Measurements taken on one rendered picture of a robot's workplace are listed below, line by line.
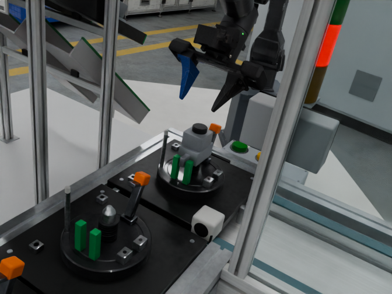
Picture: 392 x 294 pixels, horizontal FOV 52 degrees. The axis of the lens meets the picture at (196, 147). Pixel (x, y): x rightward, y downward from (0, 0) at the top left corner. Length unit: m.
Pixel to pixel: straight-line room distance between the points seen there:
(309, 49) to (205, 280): 0.38
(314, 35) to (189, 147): 0.38
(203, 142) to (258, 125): 0.22
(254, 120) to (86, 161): 0.60
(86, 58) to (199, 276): 0.45
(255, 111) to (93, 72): 0.39
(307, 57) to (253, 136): 0.15
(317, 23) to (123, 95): 0.54
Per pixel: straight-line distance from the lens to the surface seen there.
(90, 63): 0.83
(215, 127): 0.85
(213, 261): 0.70
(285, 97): 0.51
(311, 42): 0.49
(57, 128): 1.22
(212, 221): 0.72
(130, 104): 0.94
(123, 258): 0.61
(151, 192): 0.79
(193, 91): 1.57
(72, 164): 1.06
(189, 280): 0.66
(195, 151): 0.77
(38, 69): 0.69
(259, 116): 0.56
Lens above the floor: 1.44
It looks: 30 degrees down
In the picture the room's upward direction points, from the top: 11 degrees clockwise
